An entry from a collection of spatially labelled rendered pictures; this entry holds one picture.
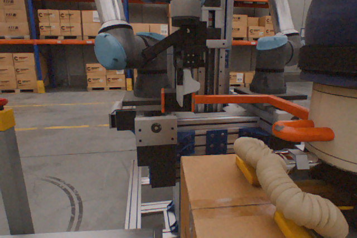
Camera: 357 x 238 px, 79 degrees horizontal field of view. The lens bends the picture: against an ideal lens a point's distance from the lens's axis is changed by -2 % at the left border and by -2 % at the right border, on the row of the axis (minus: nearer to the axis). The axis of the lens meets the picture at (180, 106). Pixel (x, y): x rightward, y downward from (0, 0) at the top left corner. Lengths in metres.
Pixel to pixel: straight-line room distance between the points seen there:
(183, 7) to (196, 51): 0.10
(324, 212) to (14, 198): 1.03
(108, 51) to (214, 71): 0.46
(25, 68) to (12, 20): 1.39
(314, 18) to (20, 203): 1.12
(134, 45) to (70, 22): 7.11
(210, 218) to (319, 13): 0.35
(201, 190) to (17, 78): 8.16
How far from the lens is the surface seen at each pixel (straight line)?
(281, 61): 0.99
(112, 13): 0.79
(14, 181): 1.08
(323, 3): 0.41
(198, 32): 0.57
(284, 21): 1.13
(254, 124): 0.96
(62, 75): 9.23
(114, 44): 0.72
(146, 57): 0.56
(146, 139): 0.73
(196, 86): 0.55
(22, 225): 1.18
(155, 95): 0.82
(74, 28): 7.79
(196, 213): 0.40
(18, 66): 8.37
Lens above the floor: 1.20
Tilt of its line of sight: 14 degrees down
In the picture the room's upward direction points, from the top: straight up
